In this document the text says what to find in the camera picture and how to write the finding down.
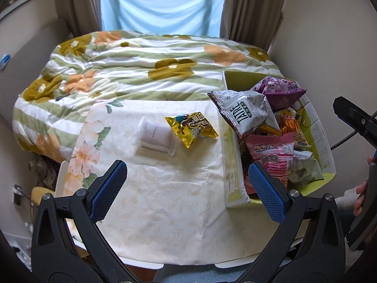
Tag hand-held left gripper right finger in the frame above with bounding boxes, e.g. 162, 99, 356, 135
236, 162, 346, 283

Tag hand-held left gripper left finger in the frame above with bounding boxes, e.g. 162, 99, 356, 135
31, 159, 142, 283

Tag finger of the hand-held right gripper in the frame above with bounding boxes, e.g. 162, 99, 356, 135
333, 96, 377, 148

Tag yellow-green cardboard box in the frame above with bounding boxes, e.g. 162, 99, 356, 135
221, 70, 337, 210

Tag white tissue pack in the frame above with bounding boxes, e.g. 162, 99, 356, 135
135, 116, 177, 155

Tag gold brown snack bag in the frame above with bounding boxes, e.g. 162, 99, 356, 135
164, 111, 219, 151

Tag person's right hand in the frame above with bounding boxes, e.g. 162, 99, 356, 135
352, 180, 369, 216

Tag pink snack bag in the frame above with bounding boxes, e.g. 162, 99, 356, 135
245, 133, 295, 187

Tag small silver crimped packet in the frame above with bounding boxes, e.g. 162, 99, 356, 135
290, 150, 324, 183

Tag cream floral sheet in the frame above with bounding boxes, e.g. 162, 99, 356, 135
63, 99, 295, 267

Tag orange fries snack bag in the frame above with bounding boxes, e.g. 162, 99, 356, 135
275, 109, 308, 148

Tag yellow chair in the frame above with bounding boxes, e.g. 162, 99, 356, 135
31, 186, 56, 213

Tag purple cartoon snack bag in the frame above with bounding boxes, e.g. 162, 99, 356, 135
250, 76, 307, 112

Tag white grey snack bag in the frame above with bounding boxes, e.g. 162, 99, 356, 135
208, 90, 282, 142

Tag green striped floral quilt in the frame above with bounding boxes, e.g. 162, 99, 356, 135
13, 29, 285, 162

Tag beige curtain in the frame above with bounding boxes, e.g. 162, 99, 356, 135
219, 0, 285, 52
54, 0, 103, 40

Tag grey headboard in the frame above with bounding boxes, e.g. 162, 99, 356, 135
0, 18, 70, 118

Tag window with sheer blind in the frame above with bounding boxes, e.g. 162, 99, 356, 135
98, 0, 230, 37

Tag black cable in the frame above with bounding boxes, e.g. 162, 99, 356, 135
330, 130, 358, 151

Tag dark tangled cables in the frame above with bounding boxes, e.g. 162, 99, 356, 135
29, 156, 59, 183

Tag wall socket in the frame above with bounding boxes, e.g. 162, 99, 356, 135
13, 184, 24, 205

